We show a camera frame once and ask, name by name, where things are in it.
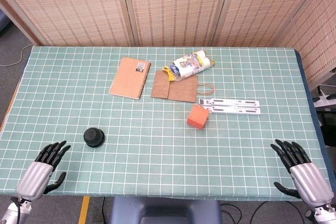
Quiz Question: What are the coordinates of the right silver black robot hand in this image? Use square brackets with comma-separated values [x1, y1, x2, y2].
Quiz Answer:
[270, 138, 334, 208]

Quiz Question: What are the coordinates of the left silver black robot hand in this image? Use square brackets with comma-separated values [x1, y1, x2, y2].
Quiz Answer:
[15, 140, 71, 201]

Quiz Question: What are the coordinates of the black round object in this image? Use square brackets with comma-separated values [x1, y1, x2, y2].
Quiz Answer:
[83, 127, 106, 148]

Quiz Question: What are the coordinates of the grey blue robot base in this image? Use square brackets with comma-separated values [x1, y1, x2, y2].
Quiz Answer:
[109, 196, 222, 224]

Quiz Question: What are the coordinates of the black box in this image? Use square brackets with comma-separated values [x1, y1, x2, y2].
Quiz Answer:
[317, 111, 336, 146]

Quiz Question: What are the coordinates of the yellow floor tape strip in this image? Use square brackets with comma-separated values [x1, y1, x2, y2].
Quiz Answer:
[78, 195, 90, 224]

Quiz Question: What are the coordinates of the dark blue table underlay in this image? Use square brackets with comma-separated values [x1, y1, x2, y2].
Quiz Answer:
[293, 49, 336, 196]

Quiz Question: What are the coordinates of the white folding metal stand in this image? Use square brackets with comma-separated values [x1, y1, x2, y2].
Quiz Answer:
[198, 98, 262, 116]

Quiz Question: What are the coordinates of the green checked tablecloth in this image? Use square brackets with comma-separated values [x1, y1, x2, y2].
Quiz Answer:
[0, 46, 330, 202]

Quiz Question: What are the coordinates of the orange cube box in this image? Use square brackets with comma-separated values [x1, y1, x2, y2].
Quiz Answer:
[186, 104, 210, 131]

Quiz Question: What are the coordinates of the kraft spiral notebook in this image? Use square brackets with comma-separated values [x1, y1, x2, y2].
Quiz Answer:
[108, 57, 152, 101]

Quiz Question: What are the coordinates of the blue object behind screen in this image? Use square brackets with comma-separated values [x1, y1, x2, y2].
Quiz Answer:
[0, 11, 11, 34]

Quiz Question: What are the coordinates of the brown paper bag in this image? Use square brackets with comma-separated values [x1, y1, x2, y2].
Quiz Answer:
[150, 70, 216, 103]

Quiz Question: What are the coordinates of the pack of white rolls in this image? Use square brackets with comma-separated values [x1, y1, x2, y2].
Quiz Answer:
[161, 49, 216, 82]

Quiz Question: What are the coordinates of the bamboo folding screen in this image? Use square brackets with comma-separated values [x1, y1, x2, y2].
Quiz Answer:
[0, 0, 336, 84]

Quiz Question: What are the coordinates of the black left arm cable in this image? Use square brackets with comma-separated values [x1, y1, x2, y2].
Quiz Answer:
[10, 196, 22, 224]

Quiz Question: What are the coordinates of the black floor cable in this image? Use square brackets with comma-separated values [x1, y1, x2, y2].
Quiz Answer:
[101, 197, 107, 224]
[253, 200, 297, 224]
[219, 202, 242, 224]

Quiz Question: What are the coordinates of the white floor cable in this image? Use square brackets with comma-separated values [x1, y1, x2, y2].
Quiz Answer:
[0, 43, 32, 67]

